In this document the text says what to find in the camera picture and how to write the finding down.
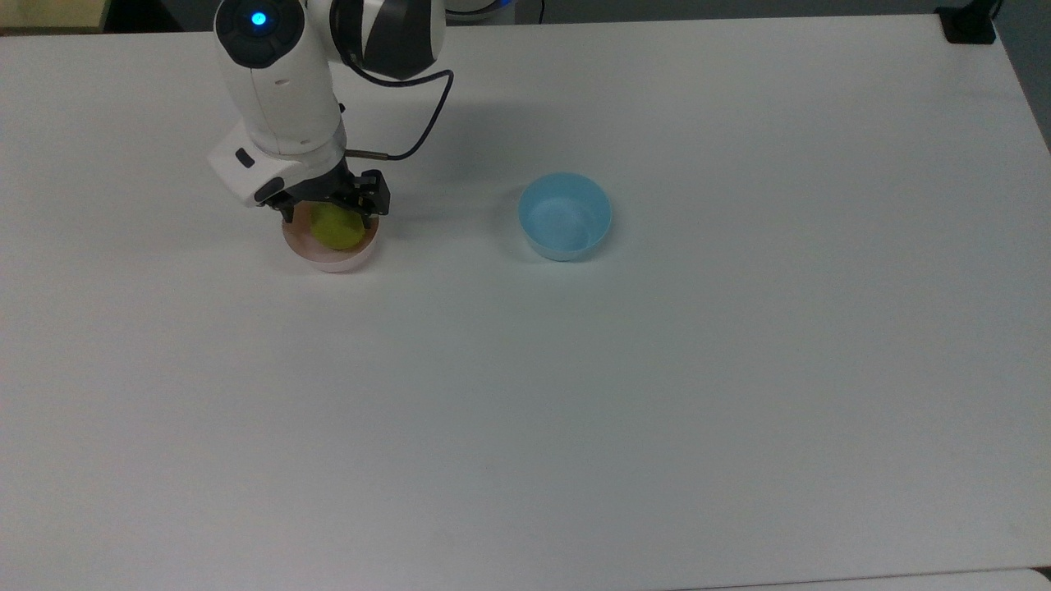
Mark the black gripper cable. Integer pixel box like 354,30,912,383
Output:
338,51,456,162

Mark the green pear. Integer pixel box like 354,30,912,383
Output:
310,203,365,251

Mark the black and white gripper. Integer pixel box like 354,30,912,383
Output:
207,121,392,225

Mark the black table clamp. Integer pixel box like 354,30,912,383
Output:
935,0,1004,45

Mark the blue plastic bowl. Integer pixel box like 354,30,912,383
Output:
516,172,614,263

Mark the beige box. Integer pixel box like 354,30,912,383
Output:
0,0,112,34

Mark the pink plastic bowl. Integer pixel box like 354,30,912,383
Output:
282,202,381,274

